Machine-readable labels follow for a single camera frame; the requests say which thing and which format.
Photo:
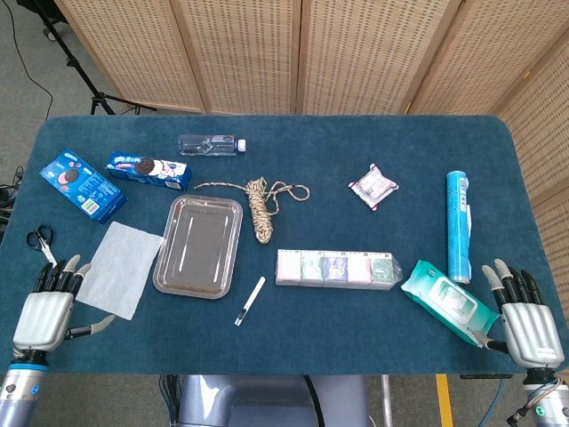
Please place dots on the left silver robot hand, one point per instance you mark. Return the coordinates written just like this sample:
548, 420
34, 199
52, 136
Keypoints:
44, 316

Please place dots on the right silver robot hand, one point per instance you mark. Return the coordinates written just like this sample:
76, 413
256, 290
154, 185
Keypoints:
531, 329

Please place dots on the white paper napkin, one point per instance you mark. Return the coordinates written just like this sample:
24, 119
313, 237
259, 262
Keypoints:
120, 271

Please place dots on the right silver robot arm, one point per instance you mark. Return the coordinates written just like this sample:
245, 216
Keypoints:
547, 405

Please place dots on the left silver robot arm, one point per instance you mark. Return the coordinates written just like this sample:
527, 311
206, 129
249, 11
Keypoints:
18, 391

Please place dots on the stainless steel tray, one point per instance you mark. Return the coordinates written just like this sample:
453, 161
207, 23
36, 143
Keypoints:
200, 244

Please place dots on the black table control panel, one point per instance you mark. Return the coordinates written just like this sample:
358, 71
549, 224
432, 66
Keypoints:
484, 376

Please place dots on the green wet wipes pack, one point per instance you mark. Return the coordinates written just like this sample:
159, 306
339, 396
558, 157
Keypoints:
444, 298

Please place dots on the blue plastic wrap roll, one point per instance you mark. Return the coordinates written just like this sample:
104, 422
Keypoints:
458, 222

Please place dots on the wide blue Oreo box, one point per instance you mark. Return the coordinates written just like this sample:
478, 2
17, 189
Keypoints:
80, 187

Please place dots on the metal table leg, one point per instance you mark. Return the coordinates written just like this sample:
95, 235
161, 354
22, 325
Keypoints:
387, 400

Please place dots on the long blue Oreo box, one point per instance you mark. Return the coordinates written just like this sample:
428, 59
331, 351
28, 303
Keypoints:
146, 171

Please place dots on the blue carpet table cover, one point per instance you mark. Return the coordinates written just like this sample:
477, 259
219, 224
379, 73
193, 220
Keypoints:
333, 338

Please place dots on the white pen-like stick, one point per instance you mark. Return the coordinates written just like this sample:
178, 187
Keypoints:
250, 301

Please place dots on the multipack of pocket tissues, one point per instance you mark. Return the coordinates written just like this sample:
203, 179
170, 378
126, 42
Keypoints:
333, 269

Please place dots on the small white red snack packet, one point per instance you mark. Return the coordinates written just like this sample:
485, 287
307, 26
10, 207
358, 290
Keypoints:
372, 187

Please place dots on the black tripod stand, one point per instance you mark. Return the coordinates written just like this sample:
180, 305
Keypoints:
101, 99

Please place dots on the clear plastic water bottle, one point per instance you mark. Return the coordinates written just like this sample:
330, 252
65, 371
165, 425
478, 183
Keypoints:
209, 145

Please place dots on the grey robot torso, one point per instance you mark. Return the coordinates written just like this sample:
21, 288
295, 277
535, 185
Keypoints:
266, 405

